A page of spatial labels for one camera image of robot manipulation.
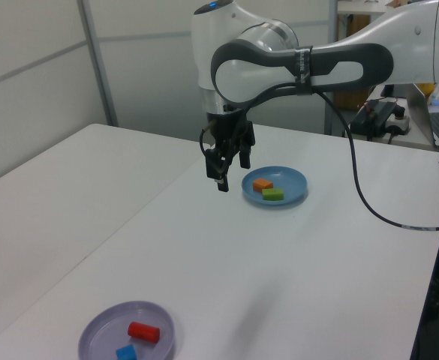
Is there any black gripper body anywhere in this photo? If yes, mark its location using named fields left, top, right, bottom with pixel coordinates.
left=207, top=111, right=257, bottom=149

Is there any orange rectangular block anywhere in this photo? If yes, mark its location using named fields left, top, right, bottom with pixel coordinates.
left=252, top=178, right=274, bottom=194

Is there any green rectangular block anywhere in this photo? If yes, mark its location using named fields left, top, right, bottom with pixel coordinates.
left=261, top=187, right=284, bottom=203

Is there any red cylinder block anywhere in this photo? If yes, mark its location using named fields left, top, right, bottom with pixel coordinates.
left=128, top=321, right=161, bottom=344

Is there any small blue block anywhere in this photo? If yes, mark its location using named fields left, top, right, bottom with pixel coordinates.
left=115, top=344, right=137, bottom=360

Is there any blue plate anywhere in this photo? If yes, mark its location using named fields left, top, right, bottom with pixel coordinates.
left=241, top=166, right=309, bottom=209

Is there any black power supply box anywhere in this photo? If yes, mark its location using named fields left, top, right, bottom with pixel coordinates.
left=350, top=99, right=396, bottom=142

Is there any white desk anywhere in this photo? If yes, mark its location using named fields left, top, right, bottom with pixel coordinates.
left=337, top=0, right=392, bottom=17

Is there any small yellow object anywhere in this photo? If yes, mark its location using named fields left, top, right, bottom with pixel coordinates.
left=417, top=82, right=437, bottom=99

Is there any purple plate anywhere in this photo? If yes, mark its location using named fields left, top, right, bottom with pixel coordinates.
left=77, top=300, right=176, bottom=360

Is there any grey partition post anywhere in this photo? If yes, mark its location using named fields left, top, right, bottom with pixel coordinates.
left=323, top=0, right=341, bottom=136
left=77, top=0, right=119, bottom=128

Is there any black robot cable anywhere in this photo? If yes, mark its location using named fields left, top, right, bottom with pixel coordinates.
left=199, top=82, right=439, bottom=232

